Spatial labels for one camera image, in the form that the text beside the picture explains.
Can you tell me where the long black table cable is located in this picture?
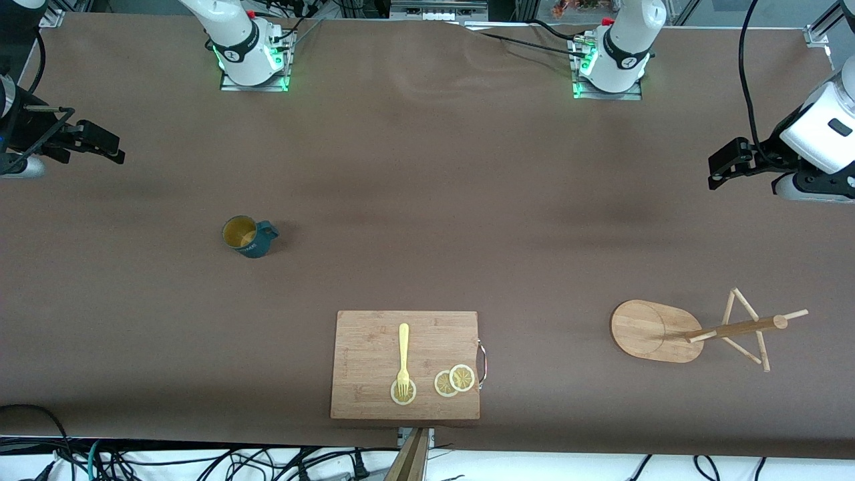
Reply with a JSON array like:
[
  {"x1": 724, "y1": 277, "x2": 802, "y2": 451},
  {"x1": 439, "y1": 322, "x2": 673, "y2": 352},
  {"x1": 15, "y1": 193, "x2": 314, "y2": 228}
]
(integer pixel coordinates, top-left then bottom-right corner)
[{"x1": 476, "y1": 30, "x2": 592, "y2": 59}]

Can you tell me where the teal cup with yellow inside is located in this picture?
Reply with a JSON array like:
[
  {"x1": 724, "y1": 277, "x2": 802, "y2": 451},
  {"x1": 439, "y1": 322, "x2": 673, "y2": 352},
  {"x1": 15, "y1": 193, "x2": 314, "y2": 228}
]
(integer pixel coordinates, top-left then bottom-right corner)
[{"x1": 222, "y1": 215, "x2": 280, "y2": 259}]

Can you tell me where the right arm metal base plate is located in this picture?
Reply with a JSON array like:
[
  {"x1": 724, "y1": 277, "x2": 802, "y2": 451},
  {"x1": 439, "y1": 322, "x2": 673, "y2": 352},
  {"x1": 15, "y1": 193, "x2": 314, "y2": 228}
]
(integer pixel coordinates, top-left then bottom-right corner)
[{"x1": 219, "y1": 30, "x2": 297, "y2": 92}]

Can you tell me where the grey power strip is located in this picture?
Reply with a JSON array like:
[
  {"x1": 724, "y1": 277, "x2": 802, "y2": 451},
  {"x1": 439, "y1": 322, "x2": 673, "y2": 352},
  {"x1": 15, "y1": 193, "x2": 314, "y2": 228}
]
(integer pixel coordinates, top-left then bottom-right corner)
[{"x1": 389, "y1": 0, "x2": 490, "y2": 22}]

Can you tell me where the orange red decoration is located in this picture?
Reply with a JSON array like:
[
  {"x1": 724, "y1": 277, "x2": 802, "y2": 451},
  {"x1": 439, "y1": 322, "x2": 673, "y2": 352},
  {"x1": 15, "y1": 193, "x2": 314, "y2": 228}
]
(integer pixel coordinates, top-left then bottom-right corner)
[{"x1": 552, "y1": 0, "x2": 605, "y2": 19}]

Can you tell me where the yellow plastic fork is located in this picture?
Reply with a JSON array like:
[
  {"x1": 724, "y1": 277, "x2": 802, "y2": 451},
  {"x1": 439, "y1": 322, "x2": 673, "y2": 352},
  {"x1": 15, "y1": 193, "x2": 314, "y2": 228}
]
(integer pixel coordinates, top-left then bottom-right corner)
[{"x1": 396, "y1": 323, "x2": 411, "y2": 399}]

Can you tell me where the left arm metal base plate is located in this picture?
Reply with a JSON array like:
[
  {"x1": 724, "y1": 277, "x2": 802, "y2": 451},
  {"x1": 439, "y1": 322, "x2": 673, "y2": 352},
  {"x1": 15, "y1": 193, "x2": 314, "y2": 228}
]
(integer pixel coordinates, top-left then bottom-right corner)
[{"x1": 571, "y1": 37, "x2": 643, "y2": 101}]

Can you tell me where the brown table cover mat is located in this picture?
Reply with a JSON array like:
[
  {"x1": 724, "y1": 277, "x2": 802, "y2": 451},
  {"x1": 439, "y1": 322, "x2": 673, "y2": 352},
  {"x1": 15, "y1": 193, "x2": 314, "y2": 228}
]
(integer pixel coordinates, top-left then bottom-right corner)
[{"x1": 0, "y1": 12, "x2": 855, "y2": 460}]

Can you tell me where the wooden post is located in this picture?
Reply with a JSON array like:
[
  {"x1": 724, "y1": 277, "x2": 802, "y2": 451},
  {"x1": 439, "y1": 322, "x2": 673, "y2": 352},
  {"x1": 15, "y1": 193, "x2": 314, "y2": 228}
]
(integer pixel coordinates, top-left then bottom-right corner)
[{"x1": 384, "y1": 428, "x2": 430, "y2": 481}]

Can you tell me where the wooden cutting board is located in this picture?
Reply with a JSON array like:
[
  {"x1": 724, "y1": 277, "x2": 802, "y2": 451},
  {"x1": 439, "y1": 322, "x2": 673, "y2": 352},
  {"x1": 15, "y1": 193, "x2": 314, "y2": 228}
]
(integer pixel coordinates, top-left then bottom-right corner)
[{"x1": 330, "y1": 310, "x2": 488, "y2": 421}]

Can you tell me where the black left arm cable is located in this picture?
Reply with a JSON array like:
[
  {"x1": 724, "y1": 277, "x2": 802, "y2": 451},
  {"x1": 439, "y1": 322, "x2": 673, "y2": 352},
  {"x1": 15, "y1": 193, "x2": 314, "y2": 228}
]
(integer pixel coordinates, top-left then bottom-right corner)
[{"x1": 737, "y1": 0, "x2": 765, "y2": 158}]

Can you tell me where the short black table cable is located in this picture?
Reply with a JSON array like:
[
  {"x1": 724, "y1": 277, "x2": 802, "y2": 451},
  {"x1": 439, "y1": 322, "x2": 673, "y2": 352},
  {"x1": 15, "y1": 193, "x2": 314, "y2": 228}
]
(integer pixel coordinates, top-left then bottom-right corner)
[{"x1": 531, "y1": 19, "x2": 583, "y2": 42}]

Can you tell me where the black looped floor cable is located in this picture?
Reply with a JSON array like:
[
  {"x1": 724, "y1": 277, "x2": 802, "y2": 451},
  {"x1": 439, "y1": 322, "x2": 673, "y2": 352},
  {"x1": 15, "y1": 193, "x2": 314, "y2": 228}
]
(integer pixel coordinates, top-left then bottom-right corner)
[{"x1": 0, "y1": 404, "x2": 75, "y2": 481}]

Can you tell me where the wooden cup rack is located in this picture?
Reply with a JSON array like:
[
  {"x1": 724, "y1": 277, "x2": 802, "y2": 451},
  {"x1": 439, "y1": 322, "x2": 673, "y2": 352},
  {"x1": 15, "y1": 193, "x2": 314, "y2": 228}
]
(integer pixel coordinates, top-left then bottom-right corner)
[{"x1": 610, "y1": 287, "x2": 810, "y2": 373}]

